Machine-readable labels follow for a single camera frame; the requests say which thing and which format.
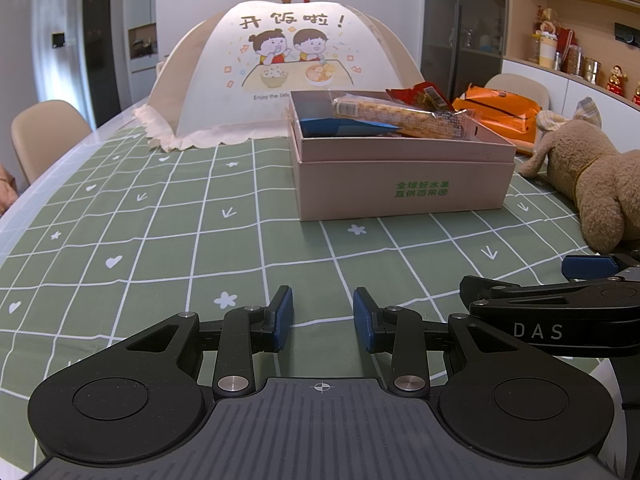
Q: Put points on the printed mesh food cover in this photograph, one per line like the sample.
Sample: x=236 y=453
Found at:
x=210 y=85

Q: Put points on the red gift bag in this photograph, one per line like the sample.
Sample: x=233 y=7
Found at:
x=566 y=40

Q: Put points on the small doll figurine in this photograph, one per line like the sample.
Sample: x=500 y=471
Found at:
x=548 y=21

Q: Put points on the black wall switch panel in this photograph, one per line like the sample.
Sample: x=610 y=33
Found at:
x=58 y=40

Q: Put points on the blue white seaweed packet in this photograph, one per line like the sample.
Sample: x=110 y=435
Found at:
x=340 y=126

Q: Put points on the white yellow bottle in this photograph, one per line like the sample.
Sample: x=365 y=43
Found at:
x=547 y=52

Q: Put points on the metal cup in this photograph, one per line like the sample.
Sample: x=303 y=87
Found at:
x=592 y=71

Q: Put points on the orange plastic package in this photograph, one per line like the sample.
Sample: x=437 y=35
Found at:
x=505 y=120

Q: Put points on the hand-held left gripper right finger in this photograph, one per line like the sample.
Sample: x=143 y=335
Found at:
x=361 y=320

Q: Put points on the glass door cabinet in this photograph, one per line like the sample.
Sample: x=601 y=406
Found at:
x=460 y=15

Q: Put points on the wooden shelf cabinet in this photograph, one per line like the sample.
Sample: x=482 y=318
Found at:
x=590 y=0

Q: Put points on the long clear cracker packet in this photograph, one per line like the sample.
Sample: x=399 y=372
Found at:
x=400 y=115

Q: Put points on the pink padded jacket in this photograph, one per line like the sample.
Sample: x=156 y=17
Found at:
x=7 y=190

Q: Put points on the black wall device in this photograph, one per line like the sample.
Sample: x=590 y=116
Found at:
x=627 y=31

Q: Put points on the red chicken snack packet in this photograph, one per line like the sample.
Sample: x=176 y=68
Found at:
x=410 y=96

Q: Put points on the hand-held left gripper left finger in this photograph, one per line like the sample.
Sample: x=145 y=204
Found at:
x=285 y=317

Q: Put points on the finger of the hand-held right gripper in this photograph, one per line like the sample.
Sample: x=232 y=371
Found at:
x=587 y=266
x=530 y=295

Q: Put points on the pink cardboard box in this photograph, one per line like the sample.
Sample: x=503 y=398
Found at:
x=400 y=190

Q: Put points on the beige chair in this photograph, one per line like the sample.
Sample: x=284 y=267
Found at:
x=515 y=87
x=45 y=135

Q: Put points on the glass jar brown contents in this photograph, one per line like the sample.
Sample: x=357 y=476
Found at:
x=572 y=60

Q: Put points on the green grid tablecloth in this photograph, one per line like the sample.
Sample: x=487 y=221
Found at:
x=150 y=240

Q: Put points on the red gold figurine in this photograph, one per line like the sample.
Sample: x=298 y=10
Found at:
x=617 y=79

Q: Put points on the dark door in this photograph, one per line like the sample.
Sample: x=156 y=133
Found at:
x=100 y=50

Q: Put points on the brown plush dog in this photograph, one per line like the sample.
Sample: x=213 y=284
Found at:
x=595 y=175

